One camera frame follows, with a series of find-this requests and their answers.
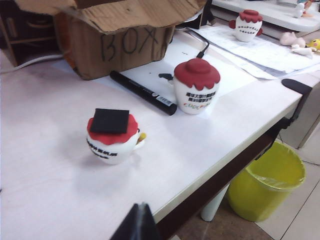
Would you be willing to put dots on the black marker pen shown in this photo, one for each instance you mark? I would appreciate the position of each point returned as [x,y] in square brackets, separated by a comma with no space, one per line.
[142,91]

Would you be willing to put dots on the black wooden desk organizer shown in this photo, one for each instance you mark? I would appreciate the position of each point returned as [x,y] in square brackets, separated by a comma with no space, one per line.
[25,42]

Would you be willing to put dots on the white doll with black hat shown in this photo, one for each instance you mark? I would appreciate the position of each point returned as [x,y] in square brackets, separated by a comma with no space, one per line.
[110,150]

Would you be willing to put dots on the white doll with green hand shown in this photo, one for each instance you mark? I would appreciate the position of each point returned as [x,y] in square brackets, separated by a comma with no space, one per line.
[193,95]

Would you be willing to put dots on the white and orange figurine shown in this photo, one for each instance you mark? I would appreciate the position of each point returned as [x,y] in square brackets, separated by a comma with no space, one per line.
[298,10]

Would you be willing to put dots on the clear bin liner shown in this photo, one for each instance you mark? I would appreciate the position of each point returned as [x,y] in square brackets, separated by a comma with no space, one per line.
[272,181]

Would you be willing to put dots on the black table clamp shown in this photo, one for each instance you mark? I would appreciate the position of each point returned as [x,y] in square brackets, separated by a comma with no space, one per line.
[297,86]

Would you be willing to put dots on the yellow figurine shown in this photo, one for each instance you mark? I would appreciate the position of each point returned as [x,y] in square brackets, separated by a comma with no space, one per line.
[315,43]

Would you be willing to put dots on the handwritten paper sheets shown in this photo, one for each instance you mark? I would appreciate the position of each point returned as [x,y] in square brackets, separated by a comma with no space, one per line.
[250,52]

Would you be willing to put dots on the white shelf riser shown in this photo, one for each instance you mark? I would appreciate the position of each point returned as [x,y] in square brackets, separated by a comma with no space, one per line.
[275,15]

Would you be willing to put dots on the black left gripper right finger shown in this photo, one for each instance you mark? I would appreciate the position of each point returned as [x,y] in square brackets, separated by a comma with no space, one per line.
[148,225]

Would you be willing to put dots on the brown cardboard box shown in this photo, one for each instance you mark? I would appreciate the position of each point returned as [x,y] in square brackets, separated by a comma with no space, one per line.
[130,52]

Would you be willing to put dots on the pink figurine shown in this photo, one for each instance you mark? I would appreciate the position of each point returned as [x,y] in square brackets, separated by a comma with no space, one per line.
[290,38]

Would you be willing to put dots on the yellow trash bin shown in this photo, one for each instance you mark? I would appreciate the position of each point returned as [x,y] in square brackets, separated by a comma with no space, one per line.
[257,200]

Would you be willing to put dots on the white doll with red hands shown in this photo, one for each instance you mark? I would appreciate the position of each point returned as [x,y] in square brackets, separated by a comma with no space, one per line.
[246,30]

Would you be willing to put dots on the white table leg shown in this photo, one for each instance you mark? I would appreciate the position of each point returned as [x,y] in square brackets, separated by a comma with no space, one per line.
[213,205]

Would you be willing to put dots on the white animal figurine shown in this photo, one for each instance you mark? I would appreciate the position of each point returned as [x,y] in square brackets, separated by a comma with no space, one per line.
[302,50]

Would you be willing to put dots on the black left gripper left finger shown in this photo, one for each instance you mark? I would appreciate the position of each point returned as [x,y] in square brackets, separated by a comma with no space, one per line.
[131,225]

